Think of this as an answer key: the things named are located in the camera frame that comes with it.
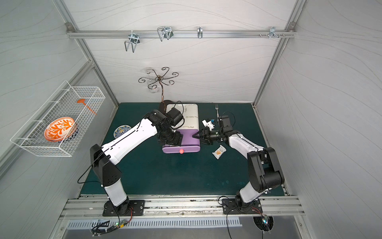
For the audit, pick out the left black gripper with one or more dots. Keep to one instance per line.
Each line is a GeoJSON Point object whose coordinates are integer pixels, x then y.
{"type": "Point", "coordinates": [172, 140]}

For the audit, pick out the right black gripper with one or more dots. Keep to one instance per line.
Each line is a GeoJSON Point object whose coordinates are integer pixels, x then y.
{"type": "Point", "coordinates": [205, 134]}

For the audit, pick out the purple top drawer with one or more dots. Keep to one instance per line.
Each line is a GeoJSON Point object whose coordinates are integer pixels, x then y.
{"type": "Point", "coordinates": [189, 144]}

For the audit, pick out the white cookie packet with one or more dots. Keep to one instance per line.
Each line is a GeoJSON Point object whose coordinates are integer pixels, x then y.
{"type": "Point", "coordinates": [219, 152]}

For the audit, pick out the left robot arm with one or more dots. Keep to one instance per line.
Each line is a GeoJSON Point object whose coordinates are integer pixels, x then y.
{"type": "Point", "coordinates": [105, 158]}

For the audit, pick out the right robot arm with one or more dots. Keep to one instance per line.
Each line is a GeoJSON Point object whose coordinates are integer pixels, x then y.
{"type": "Point", "coordinates": [264, 169]}

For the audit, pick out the white drawer cabinet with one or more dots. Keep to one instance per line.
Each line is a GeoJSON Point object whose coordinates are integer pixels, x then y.
{"type": "Point", "coordinates": [190, 114]}

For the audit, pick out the silver fork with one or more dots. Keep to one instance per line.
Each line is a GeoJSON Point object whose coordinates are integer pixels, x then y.
{"type": "Point", "coordinates": [217, 110]}

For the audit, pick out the blue patterned small bowl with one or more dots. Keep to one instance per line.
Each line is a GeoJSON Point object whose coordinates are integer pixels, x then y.
{"type": "Point", "coordinates": [119, 131]}

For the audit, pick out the metal mug tree stand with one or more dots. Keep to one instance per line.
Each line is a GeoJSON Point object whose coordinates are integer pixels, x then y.
{"type": "Point", "coordinates": [156, 81]}

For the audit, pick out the orange spatula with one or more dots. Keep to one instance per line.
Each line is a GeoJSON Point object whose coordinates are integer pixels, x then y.
{"type": "Point", "coordinates": [82, 101]}

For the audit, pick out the double metal hook left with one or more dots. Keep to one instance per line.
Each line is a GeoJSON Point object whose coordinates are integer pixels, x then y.
{"type": "Point", "coordinates": [132, 42]}

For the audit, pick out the double metal hook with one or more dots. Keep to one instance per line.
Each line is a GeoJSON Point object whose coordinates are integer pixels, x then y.
{"type": "Point", "coordinates": [165, 32]}
{"type": "Point", "coordinates": [132, 42]}

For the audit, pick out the double metal hook middle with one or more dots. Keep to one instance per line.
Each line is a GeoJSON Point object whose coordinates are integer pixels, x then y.
{"type": "Point", "coordinates": [165, 32]}

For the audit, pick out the single metal hook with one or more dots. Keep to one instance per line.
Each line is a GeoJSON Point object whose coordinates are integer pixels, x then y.
{"type": "Point", "coordinates": [200, 32]}

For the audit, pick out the orange patterned plate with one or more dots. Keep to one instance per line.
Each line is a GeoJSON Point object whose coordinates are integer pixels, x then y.
{"type": "Point", "coordinates": [60, 129]}

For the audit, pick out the metal hook right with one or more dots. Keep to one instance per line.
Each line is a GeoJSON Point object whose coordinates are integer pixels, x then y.
{"type": "Point", "coordinates": [272, 34]}

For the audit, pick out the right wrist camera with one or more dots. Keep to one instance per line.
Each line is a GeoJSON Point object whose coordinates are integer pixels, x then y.
{"type": "Point", "coordinates": [223, 124]}

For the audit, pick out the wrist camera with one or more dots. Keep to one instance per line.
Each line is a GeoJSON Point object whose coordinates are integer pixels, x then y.
{"type": "Point", "coordinates": [223, 124]}
{"type": "Point", "coordinates": [175, 116]}

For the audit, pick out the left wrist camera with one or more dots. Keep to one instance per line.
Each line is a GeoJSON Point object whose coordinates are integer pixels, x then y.
{"type": "Point", "coordinates": [175, 116]}

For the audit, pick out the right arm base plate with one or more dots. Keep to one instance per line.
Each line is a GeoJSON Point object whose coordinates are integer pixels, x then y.
{"type": "Point", "coordinates": [230, 207]}

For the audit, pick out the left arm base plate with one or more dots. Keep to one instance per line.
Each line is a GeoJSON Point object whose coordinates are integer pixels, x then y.
{"type": "Point", "coordinates": [132, 207]}

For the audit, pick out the white wire basket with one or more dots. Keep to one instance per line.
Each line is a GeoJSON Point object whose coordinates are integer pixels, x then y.
{"type": "Point", "coordinates": [62, 103]}

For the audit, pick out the aluminium wall rail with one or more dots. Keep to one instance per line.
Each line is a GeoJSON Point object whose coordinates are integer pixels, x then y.
{"type": "Point", "coordinates": [178, 34]}

